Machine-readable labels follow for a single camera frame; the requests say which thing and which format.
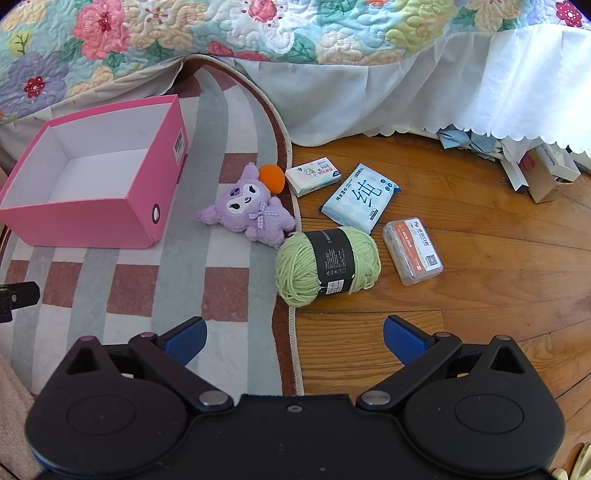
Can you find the white paper box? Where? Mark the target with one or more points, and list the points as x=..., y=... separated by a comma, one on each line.
x=515, y=173

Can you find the white cardboard box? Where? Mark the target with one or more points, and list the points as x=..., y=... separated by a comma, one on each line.
x=549, y=173

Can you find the pink cardboard box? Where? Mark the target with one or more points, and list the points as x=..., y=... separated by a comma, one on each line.
x=92, y=221

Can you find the clear box with orange label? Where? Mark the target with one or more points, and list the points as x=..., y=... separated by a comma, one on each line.
x=411, y=251

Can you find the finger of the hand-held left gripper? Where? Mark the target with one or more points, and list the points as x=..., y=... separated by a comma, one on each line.
x=21, y=295

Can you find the purple plush toy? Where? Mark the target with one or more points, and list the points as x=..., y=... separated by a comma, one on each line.
x=240, y=203

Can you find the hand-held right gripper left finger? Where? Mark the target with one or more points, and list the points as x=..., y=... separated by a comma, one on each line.
x=187, y=339

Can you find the green yarn ball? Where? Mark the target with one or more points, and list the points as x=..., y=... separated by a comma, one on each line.
x=295, y=267

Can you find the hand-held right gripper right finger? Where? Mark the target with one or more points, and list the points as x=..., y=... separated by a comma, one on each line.
x=401, y=339

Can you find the floral quilt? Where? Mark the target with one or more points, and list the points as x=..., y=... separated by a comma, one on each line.
x=277, y=27

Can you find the checked round rug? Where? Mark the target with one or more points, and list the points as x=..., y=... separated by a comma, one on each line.
x=221, y=134

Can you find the white tissue pack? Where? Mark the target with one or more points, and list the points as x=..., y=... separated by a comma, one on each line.
x=311, y=177

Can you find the orange makeup sponge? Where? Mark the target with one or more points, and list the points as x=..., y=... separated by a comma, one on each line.
x=272, y=177

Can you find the blue wet wipes pack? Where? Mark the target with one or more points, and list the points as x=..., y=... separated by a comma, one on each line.
x=355, y=198

